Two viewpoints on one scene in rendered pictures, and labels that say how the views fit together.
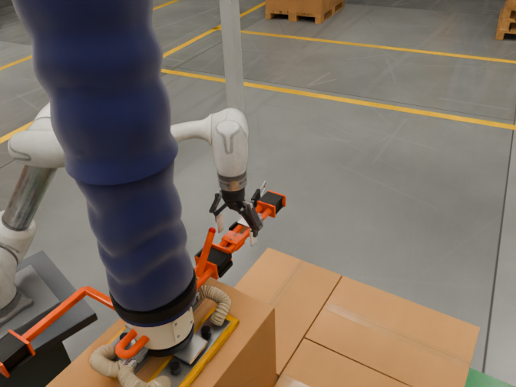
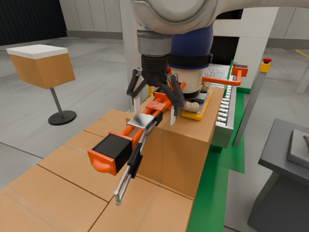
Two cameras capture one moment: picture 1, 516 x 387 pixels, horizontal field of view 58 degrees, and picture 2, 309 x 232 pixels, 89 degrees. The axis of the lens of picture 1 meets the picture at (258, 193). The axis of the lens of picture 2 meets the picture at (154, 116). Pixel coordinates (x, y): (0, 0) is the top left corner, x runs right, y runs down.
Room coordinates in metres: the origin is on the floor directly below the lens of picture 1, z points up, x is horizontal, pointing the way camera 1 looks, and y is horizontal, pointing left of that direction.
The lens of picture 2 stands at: (1.67, 0.02, 1.37)
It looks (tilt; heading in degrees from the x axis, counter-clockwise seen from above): 33 degrees down; 172
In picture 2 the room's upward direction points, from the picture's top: straight up
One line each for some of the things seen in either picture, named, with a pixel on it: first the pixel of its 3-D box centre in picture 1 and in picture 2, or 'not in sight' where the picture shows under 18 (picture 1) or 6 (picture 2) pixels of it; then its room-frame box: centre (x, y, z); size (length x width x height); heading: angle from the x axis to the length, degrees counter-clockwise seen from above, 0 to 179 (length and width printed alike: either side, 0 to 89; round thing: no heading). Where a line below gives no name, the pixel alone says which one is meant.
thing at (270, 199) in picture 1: (271, 203); (112, 151); (1.37, -0.05, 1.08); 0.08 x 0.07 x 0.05; 147
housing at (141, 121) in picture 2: (250, 224); (141, 125); (1.26, 0.03, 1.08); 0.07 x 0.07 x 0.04; 57
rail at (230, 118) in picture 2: not in sight; (233, 88); (-0.24, 1.39, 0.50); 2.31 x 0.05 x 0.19; 147
